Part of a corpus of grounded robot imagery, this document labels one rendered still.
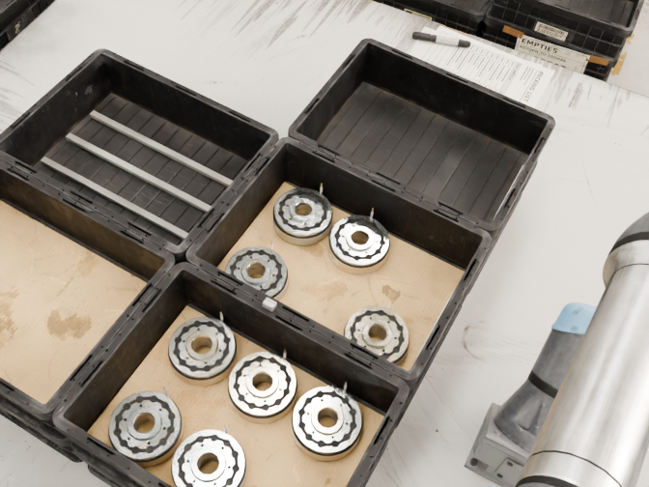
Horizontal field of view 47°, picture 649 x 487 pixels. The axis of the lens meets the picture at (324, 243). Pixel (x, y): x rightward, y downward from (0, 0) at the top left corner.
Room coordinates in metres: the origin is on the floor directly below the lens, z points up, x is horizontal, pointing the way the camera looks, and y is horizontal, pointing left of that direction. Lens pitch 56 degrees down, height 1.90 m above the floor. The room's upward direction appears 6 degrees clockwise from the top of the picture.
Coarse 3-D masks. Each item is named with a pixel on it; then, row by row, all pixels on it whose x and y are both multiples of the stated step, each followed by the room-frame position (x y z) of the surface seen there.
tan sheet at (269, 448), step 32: (160, 352) 0.47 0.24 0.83; (256, 352) 0.49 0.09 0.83; (128, 384) 0.42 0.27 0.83; (160, 384) 0.42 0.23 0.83; (224, 384) 0.43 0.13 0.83; (320, 384) 0.45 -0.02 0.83; (192, 416) 0.38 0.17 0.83; (224, 416) 0.38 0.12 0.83; (288, 416) 0.39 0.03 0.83; (256, 448) 0.34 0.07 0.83; (288, 448) 0.34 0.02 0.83; (256, 480) 0.29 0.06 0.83; (288, 480) 0.30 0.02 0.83; (320, 480) 0.30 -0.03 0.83
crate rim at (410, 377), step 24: (288, 144) 0.84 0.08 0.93; (264, 168) 0.78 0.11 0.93; (336, 168) 0.80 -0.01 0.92; (240, 192) 0.72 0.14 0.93; (216, 216) 0.67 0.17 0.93; (456, 216) 0.72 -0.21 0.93; (192, 264) 0.58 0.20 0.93; (480, 264) 0.64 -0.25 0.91; (240, 288) 0.55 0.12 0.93; (456, 288) 0.58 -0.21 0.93; (288, 312) 0.51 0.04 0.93; (336, 336) 0.48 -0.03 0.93; (432, 336) 0.51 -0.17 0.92; (384, 360) 0.45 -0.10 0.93; (408, 384) 0.43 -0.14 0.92
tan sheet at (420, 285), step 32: (256, 224) 0.73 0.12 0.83; (288, 256) 0.67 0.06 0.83; (320, 256) 0.68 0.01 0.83; (416, 256) 0.70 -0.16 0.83; (288, 288) 0.61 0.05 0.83; (320, 288) 0.62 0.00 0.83; (352, 288) 0.62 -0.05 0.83; (384, 288) 0.63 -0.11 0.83; (416, 288) 0.64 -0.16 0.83; (448, 288) 0.64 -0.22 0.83; (320, 320) 0.56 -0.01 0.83; (416, 320) 0.58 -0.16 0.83; (416, 352) 0.52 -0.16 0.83
